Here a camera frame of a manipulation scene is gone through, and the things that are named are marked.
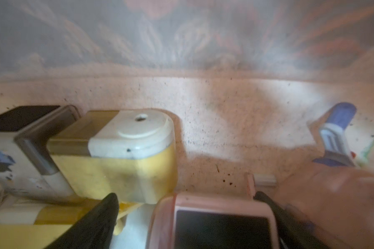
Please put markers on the cream canvas tote bag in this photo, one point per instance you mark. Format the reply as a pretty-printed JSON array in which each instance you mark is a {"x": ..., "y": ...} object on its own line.
[{"x": 247, "y": 83}]

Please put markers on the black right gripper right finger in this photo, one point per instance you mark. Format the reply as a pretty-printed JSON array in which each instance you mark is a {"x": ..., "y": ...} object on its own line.
[{"x": 290, "y": 232}]

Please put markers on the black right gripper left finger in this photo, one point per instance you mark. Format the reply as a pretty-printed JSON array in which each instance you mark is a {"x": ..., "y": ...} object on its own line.
[{"x": 94, "y": 230}]

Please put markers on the white printed pencil sharpener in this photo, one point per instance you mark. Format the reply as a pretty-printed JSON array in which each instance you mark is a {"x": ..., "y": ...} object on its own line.
[{"x": 26, "y": 167}]

